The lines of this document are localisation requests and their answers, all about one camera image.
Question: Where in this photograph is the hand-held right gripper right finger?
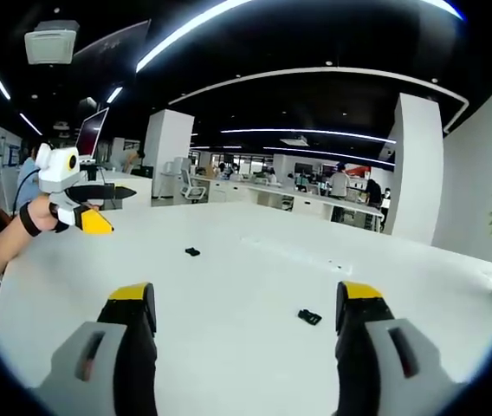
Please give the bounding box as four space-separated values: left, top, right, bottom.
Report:
334 280 468 416

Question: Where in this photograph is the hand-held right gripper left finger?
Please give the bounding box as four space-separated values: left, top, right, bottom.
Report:
33 282 159 416

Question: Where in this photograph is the person's left hand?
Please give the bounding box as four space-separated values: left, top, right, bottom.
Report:
29 194 72 235

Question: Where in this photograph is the computer monitor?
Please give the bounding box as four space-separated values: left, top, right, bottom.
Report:
74 107 111 158

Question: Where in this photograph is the white office chair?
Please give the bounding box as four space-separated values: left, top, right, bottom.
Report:
179 168 209 205

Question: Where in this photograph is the ceiling air conditioner vent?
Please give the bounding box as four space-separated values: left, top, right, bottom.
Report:
23 23 81 66

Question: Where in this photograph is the long white office desk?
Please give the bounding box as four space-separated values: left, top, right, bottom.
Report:
189 172 385 233

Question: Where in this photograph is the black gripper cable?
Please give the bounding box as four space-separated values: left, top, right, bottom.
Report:
10 168 40 218

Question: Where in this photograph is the black wrist strap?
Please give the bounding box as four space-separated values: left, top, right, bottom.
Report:
19 203 43 237

